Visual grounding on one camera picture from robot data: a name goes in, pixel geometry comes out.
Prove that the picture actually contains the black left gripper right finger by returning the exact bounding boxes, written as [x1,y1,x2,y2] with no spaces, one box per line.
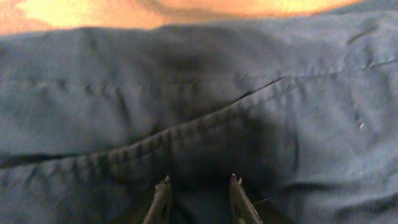
[229,173,296,224]

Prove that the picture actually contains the dark teal blue shorts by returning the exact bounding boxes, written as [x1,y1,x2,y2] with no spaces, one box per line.
[1,1,397,224]

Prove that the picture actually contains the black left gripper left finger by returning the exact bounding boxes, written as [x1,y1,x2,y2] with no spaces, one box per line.
[142,175,173,224]

